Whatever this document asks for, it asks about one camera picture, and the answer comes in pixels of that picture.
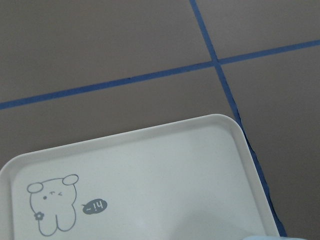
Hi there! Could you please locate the medium blue plastic cup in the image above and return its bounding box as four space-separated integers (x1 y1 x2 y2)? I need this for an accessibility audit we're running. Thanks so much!
243 235 305 240

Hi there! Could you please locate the cream serving tray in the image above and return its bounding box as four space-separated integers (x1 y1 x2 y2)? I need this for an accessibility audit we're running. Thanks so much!
0 114 279 240

